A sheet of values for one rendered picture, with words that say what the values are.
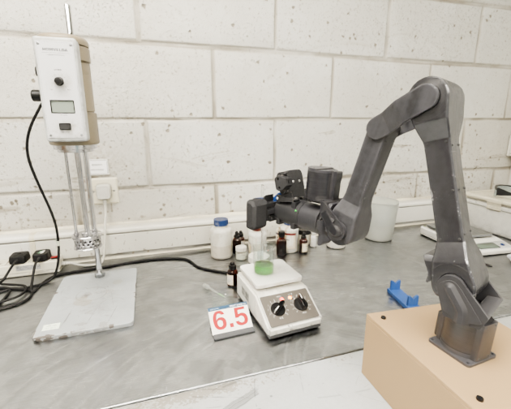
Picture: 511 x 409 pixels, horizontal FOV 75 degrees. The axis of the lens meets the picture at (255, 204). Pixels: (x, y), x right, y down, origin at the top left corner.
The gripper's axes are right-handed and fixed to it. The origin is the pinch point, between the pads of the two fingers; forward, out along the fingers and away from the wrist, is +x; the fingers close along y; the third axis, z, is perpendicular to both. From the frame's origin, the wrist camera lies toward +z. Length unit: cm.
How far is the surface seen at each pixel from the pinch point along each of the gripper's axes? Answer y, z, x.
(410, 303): -24.1, -23.2, -26.4
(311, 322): -0.1, -23.4, -15.6
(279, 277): -0.6, -17.0, -5.1
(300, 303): 0.3, -20.0, -12.5
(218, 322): 14.6, -24.0, -1.8
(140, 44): 2, 39, 54
